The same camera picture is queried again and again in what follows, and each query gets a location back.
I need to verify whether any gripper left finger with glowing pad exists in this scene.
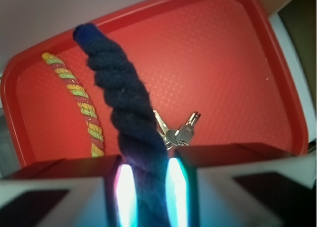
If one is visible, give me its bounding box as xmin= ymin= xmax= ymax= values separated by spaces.
xmin=0 ymin=155 xmax=138 ymax=227

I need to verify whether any red yellow green twisted rope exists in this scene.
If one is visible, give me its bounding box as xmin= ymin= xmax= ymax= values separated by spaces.
xmin=41 ymin=52 xmax=106 ymax=158

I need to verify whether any dark blue twisted rope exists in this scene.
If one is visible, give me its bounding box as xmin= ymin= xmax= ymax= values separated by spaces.
xmin=72 ymin=23 xmax=174 ymax=227

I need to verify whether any black head key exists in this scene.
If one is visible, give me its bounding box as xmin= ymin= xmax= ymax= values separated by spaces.
xmin=166 ymin=112 xmax=201 ymax=146

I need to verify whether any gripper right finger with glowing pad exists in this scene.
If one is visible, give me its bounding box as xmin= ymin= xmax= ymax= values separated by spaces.
xmin=165 ymin=143 xmax=317 ymax=227

